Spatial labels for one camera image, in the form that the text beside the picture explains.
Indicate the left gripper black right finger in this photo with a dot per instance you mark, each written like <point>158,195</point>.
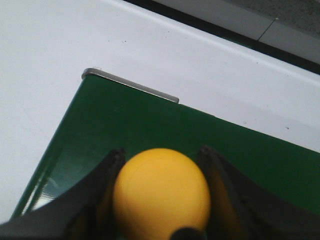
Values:
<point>243,210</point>

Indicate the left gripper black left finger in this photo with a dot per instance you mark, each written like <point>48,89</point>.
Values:
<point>84,212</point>

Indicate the green conveyor belt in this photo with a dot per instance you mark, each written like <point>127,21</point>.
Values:
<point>109,113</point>

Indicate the left grey stone slab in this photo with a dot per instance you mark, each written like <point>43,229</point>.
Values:
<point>289,25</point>

